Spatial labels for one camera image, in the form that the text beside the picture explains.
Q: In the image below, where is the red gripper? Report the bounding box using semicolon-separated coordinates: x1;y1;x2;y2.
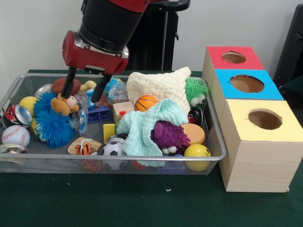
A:
61;30;130;104

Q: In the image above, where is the mint green knitted cloth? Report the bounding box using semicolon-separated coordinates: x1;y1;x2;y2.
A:
116;98;190;166

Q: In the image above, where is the cream knitted cloth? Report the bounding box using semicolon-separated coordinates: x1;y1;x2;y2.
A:
126;66;192;114

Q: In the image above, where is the clear mesh bin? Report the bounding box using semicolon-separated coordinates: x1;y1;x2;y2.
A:
0;73;227;175

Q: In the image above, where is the wooden box with three holes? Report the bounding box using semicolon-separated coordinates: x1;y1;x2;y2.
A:
202;46;303;192

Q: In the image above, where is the blue spiky ball toy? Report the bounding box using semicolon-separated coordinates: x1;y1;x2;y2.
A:
33;91;76;148

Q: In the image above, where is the small orange basketball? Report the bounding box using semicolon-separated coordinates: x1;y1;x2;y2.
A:
134;95;159;112

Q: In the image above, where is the small soccer ball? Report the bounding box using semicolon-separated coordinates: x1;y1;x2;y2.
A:
102;141;127;170

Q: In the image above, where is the small baseball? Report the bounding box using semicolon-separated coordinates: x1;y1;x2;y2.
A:
1;125;31;146

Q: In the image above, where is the purple spiky toy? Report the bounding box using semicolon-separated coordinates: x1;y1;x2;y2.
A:
151;120;192;154

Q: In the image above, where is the green spiky ball toy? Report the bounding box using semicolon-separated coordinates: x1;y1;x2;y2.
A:
185;78;210;108

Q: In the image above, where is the yellow smiley ball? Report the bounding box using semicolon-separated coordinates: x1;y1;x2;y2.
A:
184;143;212;171

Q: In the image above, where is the black panel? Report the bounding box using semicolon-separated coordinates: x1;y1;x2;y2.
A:
273;4;303;82

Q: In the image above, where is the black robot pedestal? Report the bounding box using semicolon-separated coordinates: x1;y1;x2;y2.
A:
129;0;191;71

